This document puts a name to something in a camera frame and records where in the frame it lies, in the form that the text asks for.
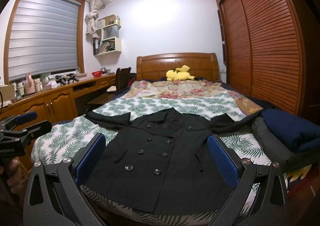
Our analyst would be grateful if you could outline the grey window blind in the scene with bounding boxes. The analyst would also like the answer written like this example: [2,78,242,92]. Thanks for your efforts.
[8,0,81,81]

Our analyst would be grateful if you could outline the pink bottle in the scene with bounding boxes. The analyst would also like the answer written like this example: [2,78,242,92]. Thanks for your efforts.
[24,73,35,95]

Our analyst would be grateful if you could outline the black double-breasted coat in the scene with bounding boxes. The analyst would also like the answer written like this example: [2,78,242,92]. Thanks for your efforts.
[85,108,256,215]

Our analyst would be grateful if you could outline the white wall shelf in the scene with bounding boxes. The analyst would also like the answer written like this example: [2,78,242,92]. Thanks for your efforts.
[93,15,121,56]

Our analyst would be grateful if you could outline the dark wooden chair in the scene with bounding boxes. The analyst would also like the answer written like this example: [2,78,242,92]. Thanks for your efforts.
[86,66,132,106]

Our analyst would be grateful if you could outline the person's left hand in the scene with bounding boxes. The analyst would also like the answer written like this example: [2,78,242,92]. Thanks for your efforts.
[7,157,26,193]

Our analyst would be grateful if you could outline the tied cream curtain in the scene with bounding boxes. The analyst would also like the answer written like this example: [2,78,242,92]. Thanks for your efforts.
[85,0,105,35]

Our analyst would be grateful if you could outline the wooden desk cabinet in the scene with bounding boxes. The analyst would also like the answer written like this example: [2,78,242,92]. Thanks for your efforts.
[1,75,116,171]

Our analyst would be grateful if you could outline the yellow plush toy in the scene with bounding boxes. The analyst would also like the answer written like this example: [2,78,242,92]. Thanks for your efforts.
[166,65,195,82]

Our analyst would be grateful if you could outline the wooden headboard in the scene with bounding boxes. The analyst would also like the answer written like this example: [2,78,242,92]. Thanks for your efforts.
[136,53,220,82]

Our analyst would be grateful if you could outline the folded navy blue garment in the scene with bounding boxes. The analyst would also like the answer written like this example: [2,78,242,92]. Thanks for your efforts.
[261,109,319,153]

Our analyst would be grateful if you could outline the floral quilt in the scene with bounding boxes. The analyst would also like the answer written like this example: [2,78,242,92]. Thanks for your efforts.
[123,80,262,116]

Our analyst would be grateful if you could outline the brown louvered wardrobe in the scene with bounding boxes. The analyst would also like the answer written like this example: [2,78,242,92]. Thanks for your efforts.
[216,0,304,115]

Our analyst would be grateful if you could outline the folded dark grey garment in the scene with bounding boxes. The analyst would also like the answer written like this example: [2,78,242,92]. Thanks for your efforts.
[252,117,302,172]

